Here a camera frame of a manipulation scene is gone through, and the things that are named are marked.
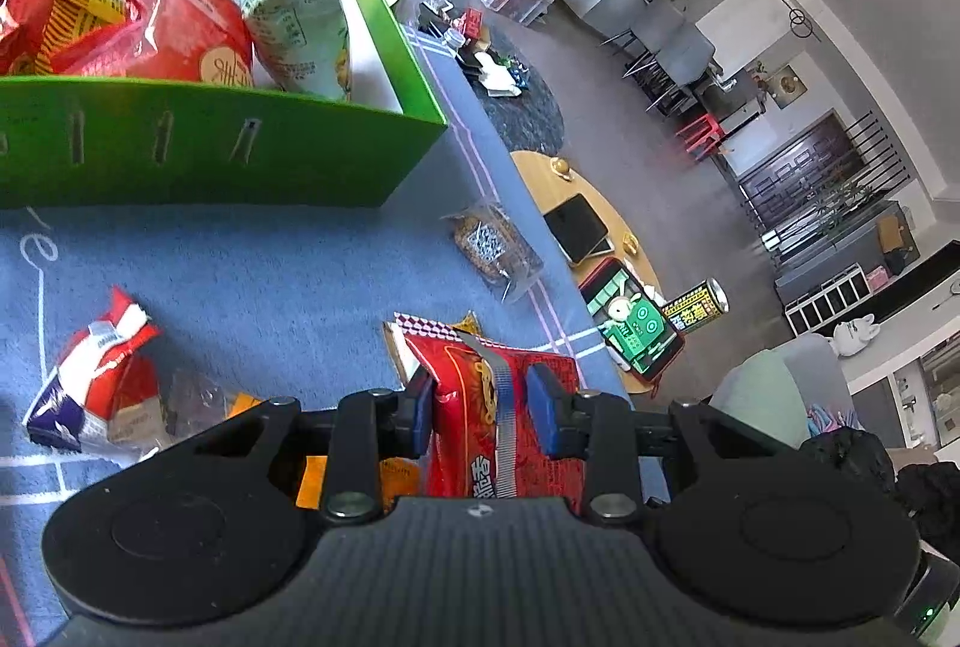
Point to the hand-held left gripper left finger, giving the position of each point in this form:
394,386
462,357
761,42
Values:
422,415

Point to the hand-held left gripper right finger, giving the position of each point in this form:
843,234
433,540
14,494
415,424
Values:
544,415

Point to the red checkered snack packet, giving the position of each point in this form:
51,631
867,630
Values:
457,437

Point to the small clear snack packet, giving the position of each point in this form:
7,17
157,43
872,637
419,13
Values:
487,246

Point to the pale translucent snack packet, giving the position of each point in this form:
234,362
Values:
195,403

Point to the red white snack packet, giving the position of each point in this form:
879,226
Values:
105,362

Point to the green cardboard box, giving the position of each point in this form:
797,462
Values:
225,160

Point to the pale green snack packet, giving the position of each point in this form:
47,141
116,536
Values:
292,2

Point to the crinkled red snack packet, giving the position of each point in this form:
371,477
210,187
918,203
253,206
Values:
172,25

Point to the red yellow snack packet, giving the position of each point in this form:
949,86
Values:
45,17

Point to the yellow drink can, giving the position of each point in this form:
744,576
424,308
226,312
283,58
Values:
694,308

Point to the dark tablet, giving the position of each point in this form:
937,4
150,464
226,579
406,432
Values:
576,229

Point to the small gold ornament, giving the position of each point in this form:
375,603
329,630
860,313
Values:
562,168
628,243

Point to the blue striped tablecloth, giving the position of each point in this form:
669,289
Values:
262,287

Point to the pale green cushion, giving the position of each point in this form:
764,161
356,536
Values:
765,392

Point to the wooden oval side table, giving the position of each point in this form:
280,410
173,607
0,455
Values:
547,186

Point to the white cat figurine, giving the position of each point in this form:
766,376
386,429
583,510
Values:
855,336

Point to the red plastic stool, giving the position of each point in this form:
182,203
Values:
701,133

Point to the black cloth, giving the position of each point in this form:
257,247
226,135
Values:
862,467

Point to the grey storage bench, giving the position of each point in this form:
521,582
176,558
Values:
840,272

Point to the white tissue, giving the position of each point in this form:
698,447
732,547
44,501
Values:
501,77

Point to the dark wooden lattice screen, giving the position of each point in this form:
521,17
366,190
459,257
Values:
817,167

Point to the glass jar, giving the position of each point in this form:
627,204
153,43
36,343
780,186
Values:
454,40

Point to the dining table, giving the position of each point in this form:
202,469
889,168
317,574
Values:
739,92

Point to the grey dining chair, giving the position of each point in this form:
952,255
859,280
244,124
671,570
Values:
686,55
652,29

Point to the red packs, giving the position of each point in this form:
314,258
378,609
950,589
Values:
470,23

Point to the framed wall picture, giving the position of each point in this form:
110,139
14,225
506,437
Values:
787,86

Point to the black wall lamp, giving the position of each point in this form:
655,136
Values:
799,17

